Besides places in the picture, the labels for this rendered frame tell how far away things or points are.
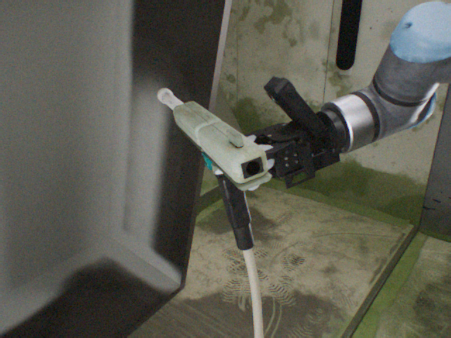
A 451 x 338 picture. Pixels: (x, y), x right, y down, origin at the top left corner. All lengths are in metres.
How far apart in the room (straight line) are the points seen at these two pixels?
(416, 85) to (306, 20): 2.03
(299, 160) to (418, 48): 0.22
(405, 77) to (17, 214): 0.99
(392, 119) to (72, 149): 0.86
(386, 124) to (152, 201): 0.80
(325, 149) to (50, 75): 0.71
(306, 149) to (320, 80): 2.02
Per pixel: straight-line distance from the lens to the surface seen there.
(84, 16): 1.16
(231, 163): 0.51
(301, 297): 2.03
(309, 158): 0.66
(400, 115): 0.72
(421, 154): 2.57
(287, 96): 0.62
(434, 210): 2.67
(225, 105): 3.03
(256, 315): 0.78
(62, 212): 1.35
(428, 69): 0.66
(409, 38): 0.64
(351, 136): 0.68
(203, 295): 2.01
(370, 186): 2.72
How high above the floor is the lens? 1.34
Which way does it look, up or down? 23 degrees down
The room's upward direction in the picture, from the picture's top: straight up
